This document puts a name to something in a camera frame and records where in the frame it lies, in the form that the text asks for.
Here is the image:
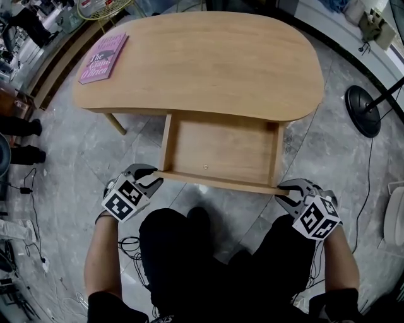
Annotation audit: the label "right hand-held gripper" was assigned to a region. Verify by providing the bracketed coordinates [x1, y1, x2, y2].
[274, 178, 343, 242]

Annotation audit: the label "person's black clothing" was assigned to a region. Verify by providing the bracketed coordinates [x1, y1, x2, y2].
[87, 206, 360, 323]

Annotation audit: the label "round white tub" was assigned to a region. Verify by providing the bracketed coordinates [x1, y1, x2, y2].
[382, 181, 404, 248]

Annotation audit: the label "black floor cable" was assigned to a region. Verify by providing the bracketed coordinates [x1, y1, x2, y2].
[8, 168, 49, 264]

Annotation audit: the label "gold wire chair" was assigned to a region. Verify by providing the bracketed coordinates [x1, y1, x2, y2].
[77, 0, 134, 33]

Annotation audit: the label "wooden table drawer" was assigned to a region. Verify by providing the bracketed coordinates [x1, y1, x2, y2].
[157, 112, 290, 195]

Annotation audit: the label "wooden coffee table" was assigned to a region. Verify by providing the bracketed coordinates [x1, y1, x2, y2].
[72, 11, 326, 136]

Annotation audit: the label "person's left forearm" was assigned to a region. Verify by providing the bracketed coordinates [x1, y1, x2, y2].
[83, 214, 123, 300]

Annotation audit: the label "pink book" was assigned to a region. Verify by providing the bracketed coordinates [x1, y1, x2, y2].
[78, 32, 130, 85]

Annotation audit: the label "black standing fan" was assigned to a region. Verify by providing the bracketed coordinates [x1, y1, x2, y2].
[345, 77, 404, 138]

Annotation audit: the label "white window bench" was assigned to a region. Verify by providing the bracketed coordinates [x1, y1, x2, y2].
[277, 0, 404, 109]

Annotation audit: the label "pale green bucket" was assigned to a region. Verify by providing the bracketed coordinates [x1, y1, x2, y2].
[59, 8, 85, 32]

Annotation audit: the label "wooden step platform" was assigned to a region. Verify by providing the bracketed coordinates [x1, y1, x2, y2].
[27, 18, 109, 110]

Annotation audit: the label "olive green bag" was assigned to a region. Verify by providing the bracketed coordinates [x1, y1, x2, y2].
[359, 9, 396, 50]

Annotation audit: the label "person's right forearm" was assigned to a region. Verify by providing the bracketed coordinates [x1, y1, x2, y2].
[315, 230, 361, 301]

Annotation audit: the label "blue denim clothes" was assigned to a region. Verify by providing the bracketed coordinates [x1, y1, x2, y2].
[321, 0, 345, 14]

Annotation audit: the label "black fan cable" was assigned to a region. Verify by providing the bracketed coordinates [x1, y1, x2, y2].
[351, 136, 376, 254]

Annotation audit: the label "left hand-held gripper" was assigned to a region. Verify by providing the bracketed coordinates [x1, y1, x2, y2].
[100, 163, 165, 224]

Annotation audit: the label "beige bag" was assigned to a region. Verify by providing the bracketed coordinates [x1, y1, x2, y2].
[342, 0, 367, 22]

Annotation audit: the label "round black device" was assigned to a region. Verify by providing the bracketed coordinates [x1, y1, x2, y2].
[0, 132, 12, 178]

